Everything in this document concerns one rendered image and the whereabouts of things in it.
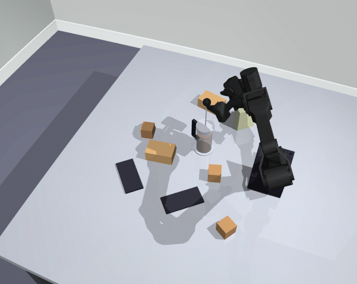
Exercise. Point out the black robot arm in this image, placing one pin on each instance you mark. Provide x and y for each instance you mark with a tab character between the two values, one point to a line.
277	171

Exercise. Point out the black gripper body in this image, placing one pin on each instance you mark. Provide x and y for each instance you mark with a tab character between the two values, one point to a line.
222	109

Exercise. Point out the glass french press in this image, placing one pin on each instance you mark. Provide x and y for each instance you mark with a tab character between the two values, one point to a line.
203	131

